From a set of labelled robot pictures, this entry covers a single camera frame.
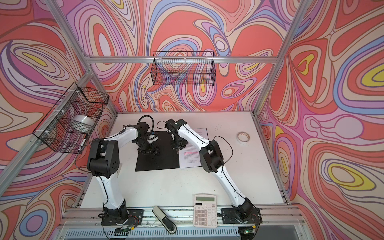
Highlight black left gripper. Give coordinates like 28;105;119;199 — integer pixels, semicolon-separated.
134;137;161;155

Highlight printed paper files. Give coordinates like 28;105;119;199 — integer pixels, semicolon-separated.
179;143;201;168

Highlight blue file folder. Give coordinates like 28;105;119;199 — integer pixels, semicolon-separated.
135;131;180;172

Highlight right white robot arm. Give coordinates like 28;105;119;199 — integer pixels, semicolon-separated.
165;119;255;223

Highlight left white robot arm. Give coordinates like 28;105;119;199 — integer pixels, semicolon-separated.
87;115;160;224

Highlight marker pen in basket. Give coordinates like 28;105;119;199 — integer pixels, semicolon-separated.
78;135;88;152

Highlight white tape roll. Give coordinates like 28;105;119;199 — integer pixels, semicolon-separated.
237;131;251;145

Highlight white desk calculator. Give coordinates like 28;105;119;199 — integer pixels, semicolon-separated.
193;194;218;229

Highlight grey black stapler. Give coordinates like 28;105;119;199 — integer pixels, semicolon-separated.
152;206;177;235

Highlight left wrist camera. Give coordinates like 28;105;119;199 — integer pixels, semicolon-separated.
147;132;158;143

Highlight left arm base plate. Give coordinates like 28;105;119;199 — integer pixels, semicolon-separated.
98;209;144;227

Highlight black wire basket back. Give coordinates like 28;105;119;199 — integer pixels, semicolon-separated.
151;51;216;86

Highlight black wire basket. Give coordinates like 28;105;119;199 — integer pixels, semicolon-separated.
151;51;216;86
33;83;109;154

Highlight black wire basket left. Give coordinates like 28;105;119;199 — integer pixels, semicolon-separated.
33;83;109;154

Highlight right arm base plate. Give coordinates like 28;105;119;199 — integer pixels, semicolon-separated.
218;207;263;225

